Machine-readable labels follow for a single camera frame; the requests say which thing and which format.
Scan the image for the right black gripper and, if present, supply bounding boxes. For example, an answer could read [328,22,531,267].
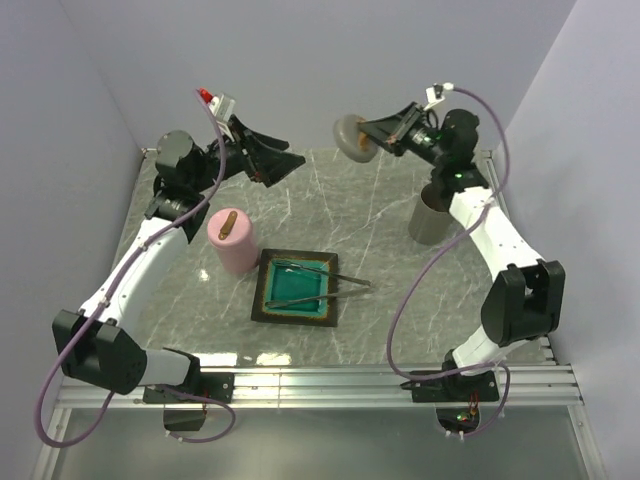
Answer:
[357,103,447,169]

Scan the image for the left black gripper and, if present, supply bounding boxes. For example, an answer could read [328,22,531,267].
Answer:
[191,114,306,193]

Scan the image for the grey round lid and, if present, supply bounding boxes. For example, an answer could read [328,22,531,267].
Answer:
[333,114,378,163]

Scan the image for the pink round lid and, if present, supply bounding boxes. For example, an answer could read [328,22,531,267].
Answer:
[207,208,254,249]

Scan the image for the grey cylindrical container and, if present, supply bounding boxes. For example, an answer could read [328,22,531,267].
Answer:
[408,184,453,246]

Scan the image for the pink cylindrical container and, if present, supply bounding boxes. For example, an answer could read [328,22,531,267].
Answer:
[207,218,259,275]

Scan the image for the metal tongs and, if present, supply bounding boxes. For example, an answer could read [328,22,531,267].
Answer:
[265,259,373,308]

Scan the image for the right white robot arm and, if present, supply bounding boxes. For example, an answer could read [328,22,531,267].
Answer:
[356,103,566,400]

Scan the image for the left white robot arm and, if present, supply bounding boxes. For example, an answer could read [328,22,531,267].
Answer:
[52,117,305,402]

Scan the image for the square black teal plate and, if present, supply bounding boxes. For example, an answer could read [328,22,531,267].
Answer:
[250,249,339,328]

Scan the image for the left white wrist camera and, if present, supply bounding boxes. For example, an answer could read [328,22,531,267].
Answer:
[197,88,236,124]

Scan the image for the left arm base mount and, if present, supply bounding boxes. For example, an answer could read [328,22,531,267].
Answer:
[142,371,235,434]

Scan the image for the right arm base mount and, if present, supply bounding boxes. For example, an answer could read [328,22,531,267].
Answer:
[400,371,500,438]

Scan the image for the aluminium front rail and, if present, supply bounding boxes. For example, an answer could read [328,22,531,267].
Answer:
[30,363,608,480]

